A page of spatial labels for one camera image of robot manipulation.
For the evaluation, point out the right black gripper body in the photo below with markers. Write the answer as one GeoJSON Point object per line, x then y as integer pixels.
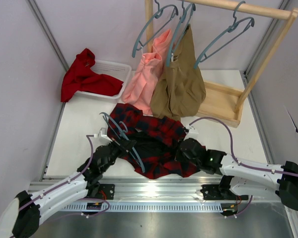
{"type": "Point", "coordinates": [183, 148]}

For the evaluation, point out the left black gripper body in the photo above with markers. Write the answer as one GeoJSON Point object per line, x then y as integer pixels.
{"type": "Point", "coordinates": [122, 145]}

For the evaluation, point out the red navy plaid skirt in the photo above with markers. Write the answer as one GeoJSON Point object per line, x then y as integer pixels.
{"type": "Point", "coordinates": [157, 141]}

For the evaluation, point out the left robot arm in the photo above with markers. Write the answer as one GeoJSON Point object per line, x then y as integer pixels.
{"type": "Point", "coordinates": [27, 211]}

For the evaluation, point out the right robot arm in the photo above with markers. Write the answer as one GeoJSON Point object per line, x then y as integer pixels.
{"type": "Point", "coordinates": [243, 177]}

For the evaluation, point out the tan skirt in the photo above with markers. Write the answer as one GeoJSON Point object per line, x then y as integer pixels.
{"type": "Point", "coordinates": [180, 90]}

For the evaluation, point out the pink skirt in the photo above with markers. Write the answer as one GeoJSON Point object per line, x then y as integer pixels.
{"type": "Point", "coordinates": [140, 89]}

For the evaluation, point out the blue hanger holding tan skirt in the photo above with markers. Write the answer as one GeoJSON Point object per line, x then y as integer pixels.
{"type": "Point", "coordinates": [180, 29]}

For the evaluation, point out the wooden clothes rack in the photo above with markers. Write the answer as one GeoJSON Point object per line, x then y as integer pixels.
{"type": "Point", "coordinates": [228, 41]}

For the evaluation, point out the white plastic basket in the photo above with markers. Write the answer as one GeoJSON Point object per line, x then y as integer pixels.
{"type": "Point", "coordinates": [117, 70]}

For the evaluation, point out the red garment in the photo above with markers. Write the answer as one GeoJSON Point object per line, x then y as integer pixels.
{"type": "Point", "coordinates": [80, 77]}

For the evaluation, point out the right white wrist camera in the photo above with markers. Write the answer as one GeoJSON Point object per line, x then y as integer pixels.
{"type": "Point", "coordinates": [191, 132]}

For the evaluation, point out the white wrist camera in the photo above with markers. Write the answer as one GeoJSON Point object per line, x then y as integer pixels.
{"type": "Point", "coordinates": [102, 136]}
{"type": "Point", "coordinates": [191, 132]}

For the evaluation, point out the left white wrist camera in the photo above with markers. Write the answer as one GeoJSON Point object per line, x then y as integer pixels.
{"type": "Point", "coordinates": [102, 136]}

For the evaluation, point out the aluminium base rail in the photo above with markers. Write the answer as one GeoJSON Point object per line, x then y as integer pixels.
{"type": "Point", "coordinates": [159, 190]}

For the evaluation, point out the white slotted cable duct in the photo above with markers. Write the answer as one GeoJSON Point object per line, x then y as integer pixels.
{"type": "Point", "coordinates": [195, 207]}

